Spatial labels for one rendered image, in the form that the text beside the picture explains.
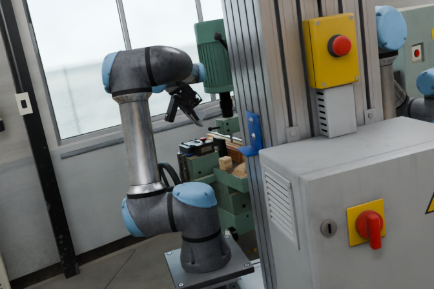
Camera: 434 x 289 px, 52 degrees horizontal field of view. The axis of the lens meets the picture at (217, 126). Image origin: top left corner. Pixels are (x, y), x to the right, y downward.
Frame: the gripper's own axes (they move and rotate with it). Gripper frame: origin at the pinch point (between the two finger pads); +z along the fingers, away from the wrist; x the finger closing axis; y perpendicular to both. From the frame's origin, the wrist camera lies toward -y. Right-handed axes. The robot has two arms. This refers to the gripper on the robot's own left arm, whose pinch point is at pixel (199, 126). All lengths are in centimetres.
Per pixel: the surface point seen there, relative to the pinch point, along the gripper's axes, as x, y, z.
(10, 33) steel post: 127, -18, -73
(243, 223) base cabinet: -16.3, -17.0, 38.3
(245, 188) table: -26.7, -9.5, 20.4
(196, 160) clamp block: -3.6, -11.5, 8.5
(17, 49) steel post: 127, -21, -63
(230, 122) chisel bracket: 2.3, 12.8, 11.0
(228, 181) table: -15.6, -10.0, 19.5
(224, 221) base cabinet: -6.2, -20.6, 37.6
